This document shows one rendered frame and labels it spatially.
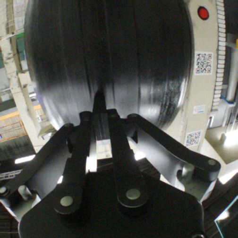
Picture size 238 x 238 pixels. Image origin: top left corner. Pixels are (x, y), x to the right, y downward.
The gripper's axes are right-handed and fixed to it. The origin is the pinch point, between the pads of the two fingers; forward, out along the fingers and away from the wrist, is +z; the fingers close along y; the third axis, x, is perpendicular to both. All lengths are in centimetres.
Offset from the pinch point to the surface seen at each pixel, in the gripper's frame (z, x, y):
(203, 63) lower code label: 22.1, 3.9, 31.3
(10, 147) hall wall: 850, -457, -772
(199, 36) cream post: 20.9, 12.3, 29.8
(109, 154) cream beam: 55, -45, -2
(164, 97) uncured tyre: 3.9, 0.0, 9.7
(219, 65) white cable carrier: 23.2, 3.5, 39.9
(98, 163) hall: 759, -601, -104
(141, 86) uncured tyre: 3.0, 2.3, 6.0
